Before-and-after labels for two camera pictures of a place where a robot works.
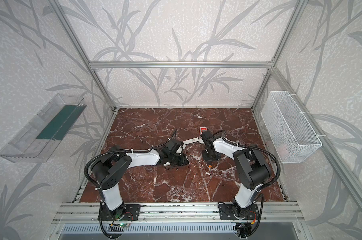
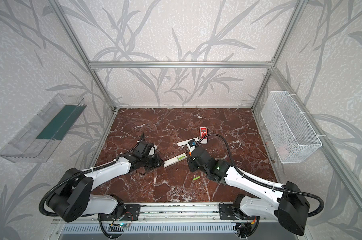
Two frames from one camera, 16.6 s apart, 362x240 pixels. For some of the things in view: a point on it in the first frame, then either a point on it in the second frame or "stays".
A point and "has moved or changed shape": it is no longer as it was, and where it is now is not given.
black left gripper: x=175 y=159 → x=143 y=148
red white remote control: x=202 y=129 stays
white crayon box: x=186 y=142 has moved or changed shape
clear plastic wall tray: x=37 y=141 stays
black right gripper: x=208 y=153 → x=191 y=156
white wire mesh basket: x=293 y=137 stays
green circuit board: x=123 y=224 stays
